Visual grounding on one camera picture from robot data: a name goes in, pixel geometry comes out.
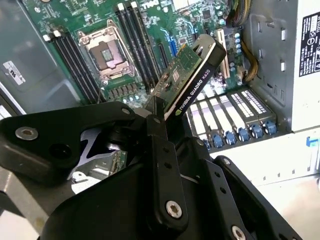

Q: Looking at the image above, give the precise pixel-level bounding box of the green Nvidia graphics card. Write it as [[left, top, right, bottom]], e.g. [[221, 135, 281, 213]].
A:
[[146, 34, 227, 123]]

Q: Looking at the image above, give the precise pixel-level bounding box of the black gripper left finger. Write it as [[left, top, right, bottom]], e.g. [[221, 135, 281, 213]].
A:
[[0, 96, 189, 227]]

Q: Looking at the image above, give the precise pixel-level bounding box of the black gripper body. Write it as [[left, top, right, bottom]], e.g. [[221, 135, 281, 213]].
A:
[[39, 161, 221, 240]]

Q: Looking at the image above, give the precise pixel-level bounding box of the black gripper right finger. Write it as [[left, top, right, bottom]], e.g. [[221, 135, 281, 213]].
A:
[[157, 97, 305, 240]]

